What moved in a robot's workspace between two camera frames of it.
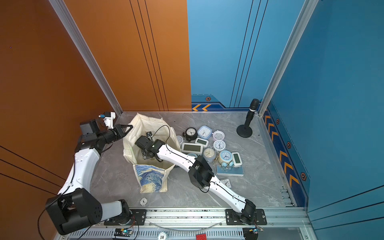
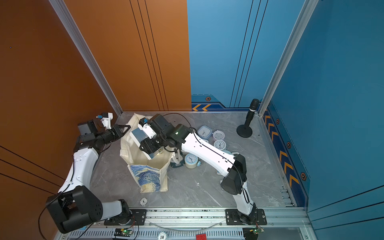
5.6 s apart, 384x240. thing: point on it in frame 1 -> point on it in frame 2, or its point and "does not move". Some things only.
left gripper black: x=119 y=131 does not move
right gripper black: x=144 y=154 -> x=149 y=146
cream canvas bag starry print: x=151 y=175 does not move
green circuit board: x=123 y=232 does not move
